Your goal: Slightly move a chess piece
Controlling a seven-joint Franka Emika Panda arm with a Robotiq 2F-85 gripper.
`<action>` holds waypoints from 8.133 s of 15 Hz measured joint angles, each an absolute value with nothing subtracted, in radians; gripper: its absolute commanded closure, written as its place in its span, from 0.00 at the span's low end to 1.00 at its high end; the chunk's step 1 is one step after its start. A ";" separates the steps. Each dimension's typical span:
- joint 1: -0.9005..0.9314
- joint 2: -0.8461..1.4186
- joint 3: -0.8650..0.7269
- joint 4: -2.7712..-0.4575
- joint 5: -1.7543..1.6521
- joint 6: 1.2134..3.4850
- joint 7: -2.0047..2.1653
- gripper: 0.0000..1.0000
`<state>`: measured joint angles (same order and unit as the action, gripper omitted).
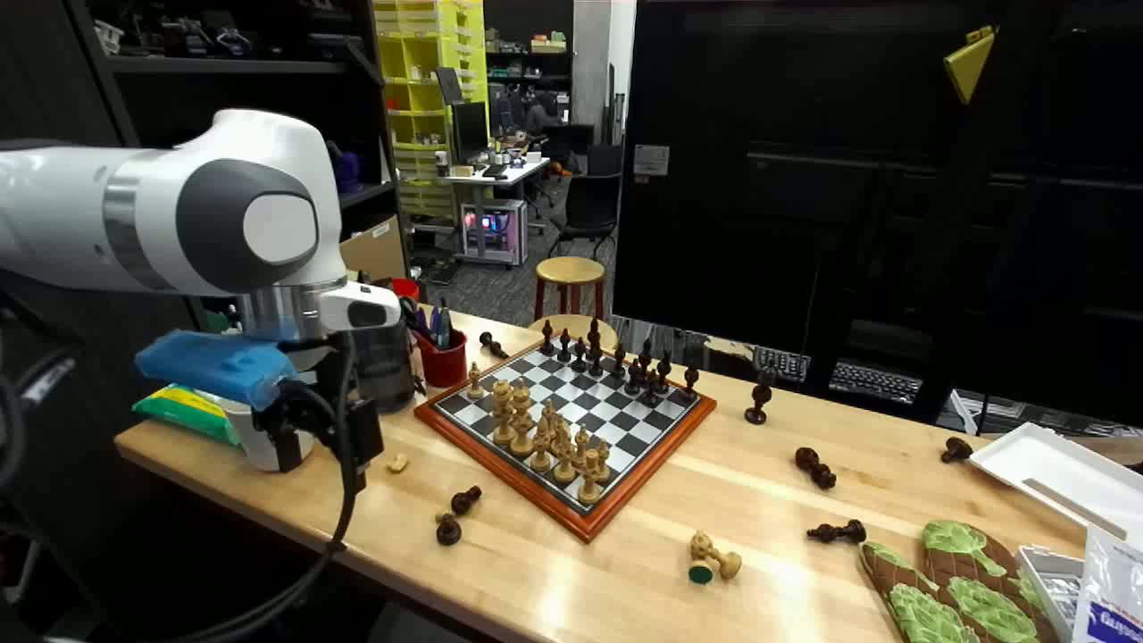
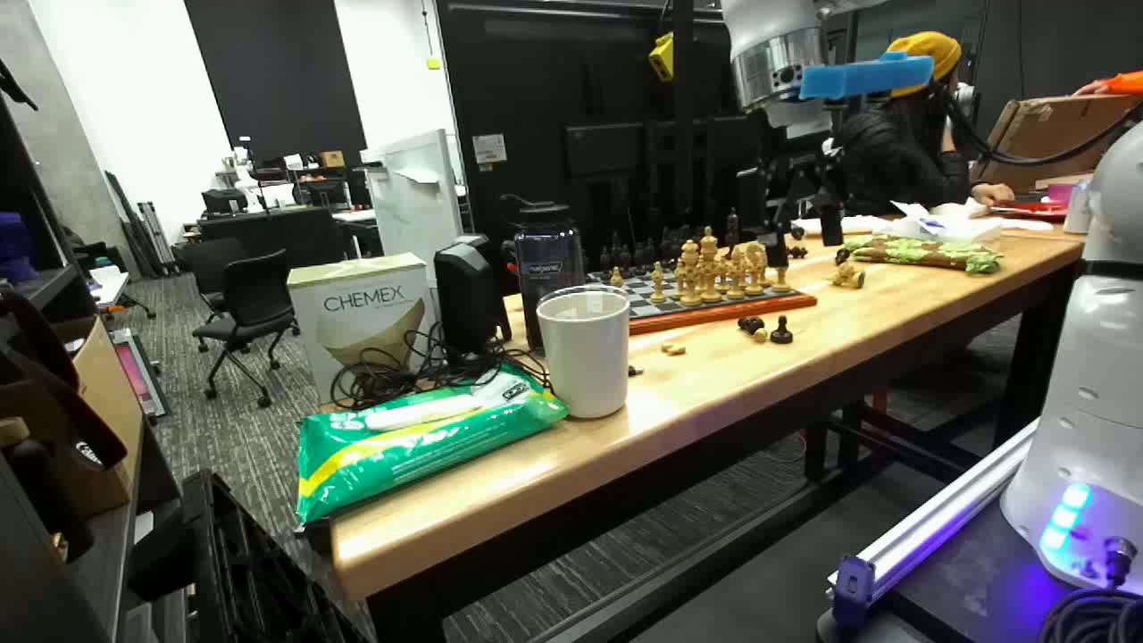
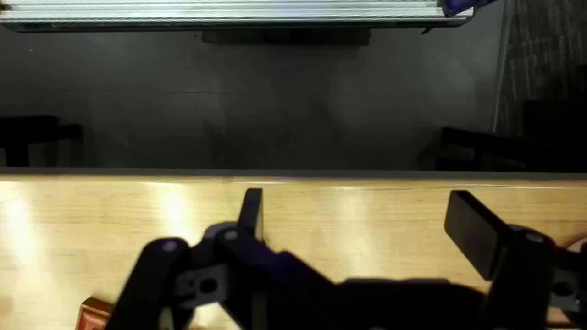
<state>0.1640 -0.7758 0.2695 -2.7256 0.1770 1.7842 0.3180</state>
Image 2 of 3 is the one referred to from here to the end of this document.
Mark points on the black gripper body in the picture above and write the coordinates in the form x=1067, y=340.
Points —
x=808, y=162

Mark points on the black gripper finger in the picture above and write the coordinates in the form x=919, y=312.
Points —
x=779, y=244
x=835, y=217

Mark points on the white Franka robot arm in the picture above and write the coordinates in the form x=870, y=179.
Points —
x=1085, y=395

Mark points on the black chess piece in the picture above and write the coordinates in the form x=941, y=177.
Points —
x=752, y=321
x=798, y=249
x=783, y=334

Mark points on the small tan chess piece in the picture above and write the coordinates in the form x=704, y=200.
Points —
x=673, y=348

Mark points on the person in dark jacket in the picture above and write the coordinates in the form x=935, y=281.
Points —
x=894, y=155

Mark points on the green patterned oven mitt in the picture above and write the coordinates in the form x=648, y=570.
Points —
x=915, y=252

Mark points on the wooden framed chessboard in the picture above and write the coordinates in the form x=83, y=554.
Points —
x=717, y=317

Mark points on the white tray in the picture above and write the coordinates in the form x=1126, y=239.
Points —
x=941, y=219

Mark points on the yellow beanie hat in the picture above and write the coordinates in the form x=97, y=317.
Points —
x=927, y=56

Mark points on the yellow triangular object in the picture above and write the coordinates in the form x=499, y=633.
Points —
x=661, y=58

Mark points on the white plastic cup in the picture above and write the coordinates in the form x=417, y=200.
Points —
x=585, y=360

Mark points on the large tan cardboard box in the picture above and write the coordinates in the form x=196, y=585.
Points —
x=1054, y=131

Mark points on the white paper sign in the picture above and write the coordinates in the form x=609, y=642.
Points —
x=490, y=149

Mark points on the black coffee grinder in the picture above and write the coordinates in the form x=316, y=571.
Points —
x=465, y=298

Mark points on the white panel board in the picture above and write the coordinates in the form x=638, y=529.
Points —
x=411, y=200

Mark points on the green wipes pack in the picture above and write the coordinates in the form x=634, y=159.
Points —
x=417, y=448

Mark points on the white Chemex box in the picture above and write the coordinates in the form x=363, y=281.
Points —
x=359, y=317

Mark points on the black office desk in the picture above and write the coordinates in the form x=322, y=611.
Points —
x=273, y=227

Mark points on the black office chair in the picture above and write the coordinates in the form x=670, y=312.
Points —
x=254, y=306

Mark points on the black plastic crate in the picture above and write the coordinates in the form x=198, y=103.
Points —
x=252, y=571

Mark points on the brown cardboard box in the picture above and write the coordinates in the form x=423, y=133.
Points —
x=95, y=414

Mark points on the aluminium rail blue bracket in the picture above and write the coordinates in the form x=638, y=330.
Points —
x=930, y=523

